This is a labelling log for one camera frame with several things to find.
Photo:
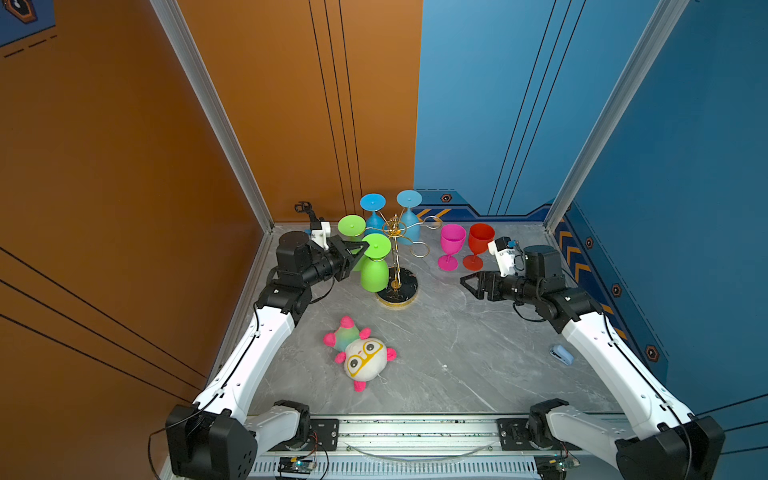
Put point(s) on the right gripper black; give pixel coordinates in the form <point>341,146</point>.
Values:
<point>493,276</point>

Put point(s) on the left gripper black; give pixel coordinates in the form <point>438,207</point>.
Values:
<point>344,261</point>

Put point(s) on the green wine glass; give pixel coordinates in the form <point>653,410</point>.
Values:
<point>352,228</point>
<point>375,271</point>

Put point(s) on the red wine glass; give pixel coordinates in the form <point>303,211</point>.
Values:
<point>480,235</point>

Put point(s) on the pink wine glass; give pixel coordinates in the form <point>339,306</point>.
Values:
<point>452,238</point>

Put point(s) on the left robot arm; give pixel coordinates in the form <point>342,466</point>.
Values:
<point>213,438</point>

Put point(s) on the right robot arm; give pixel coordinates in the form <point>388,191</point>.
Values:
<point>666,440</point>

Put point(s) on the left blue wine glass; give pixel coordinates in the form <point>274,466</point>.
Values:
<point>373,203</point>

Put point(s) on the gold wine glass rack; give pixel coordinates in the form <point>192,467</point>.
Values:
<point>402,287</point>

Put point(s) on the right light blue wine glass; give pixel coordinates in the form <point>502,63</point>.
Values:
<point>408,200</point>

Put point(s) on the black phone stand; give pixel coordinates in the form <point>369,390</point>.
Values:
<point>305,207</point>

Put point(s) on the blue white stapler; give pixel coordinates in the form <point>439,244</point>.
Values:
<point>560,353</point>

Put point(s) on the plush toy with glasses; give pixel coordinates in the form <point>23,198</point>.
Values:
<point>361,356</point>

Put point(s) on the right circuit board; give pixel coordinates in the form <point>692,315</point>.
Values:
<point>550,468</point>

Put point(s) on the circuit board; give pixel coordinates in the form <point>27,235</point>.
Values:
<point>550,468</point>
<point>296,467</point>

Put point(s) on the left circuit board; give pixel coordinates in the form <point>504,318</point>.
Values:
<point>296,467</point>

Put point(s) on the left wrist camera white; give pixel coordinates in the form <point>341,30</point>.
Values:
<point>320,234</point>

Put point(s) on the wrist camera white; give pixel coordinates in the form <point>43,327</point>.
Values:
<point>320,234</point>
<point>505,252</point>

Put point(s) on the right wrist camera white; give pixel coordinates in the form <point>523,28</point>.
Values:
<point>505,252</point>

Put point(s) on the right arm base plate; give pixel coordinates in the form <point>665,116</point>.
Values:
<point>518,433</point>

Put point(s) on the aluminium front rail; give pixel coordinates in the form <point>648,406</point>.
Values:
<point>449,446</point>

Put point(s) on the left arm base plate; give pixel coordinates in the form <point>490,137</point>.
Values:
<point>321,429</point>

